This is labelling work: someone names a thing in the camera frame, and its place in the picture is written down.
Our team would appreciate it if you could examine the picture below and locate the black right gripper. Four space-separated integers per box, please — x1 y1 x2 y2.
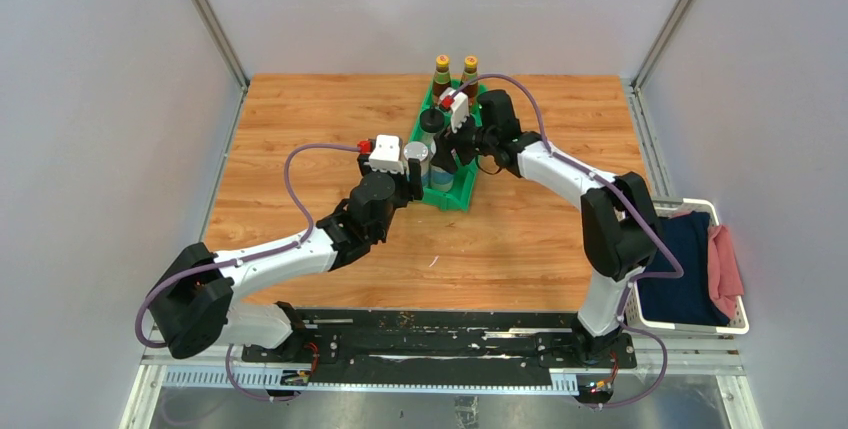
432 107 498 174

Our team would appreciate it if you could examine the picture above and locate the green plastic triple bin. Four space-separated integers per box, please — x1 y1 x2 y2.
407 86 480 212

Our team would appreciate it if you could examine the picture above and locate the silver lid blue label jar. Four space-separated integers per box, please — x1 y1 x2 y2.
429 163 455 192

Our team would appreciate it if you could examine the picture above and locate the silver lid spice jar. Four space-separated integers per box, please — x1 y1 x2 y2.
403 141 430 187

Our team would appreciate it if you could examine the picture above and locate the black cap salt jar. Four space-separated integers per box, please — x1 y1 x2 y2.
418 107 445 147

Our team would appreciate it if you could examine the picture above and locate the yellow cap sauce bottle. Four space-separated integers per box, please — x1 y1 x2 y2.
460 55 479 108
430 54 452 105

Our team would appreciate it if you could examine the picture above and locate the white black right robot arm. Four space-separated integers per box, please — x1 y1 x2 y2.
431 89 661 367

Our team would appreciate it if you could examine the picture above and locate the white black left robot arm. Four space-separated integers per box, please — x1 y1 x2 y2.
136 152 424 362

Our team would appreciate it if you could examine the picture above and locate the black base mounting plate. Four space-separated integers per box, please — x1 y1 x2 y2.
237 308 637 389

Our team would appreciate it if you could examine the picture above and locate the dark blue cloth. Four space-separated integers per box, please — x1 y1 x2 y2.
638 212 729 326

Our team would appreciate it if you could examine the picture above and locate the pink cloth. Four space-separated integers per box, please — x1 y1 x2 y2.
707 225 745 319

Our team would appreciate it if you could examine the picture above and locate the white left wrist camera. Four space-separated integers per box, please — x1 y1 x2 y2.
357 134 406 175

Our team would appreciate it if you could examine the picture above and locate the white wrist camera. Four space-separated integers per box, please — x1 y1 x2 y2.
357 134 406 175
439 88 470 133

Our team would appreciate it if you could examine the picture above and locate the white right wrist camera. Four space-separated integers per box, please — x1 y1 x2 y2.
439 88 470 133

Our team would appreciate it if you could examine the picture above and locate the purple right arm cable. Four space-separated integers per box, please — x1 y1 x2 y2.
453 74 685 411

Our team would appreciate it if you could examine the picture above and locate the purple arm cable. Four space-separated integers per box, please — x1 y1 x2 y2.
134 142 362 403
453 74 685 411

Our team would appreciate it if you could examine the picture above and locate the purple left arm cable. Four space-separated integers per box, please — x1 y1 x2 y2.
134 142 362 403

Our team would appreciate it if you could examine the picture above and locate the right aluminium corner post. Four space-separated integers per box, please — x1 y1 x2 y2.
631 0 695 92

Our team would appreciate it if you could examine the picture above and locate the aluminium corner frame post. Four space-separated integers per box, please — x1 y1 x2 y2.
191 0 250 93

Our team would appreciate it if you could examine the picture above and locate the aluminium front rail frame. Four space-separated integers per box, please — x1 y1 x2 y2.
121 309 762 428

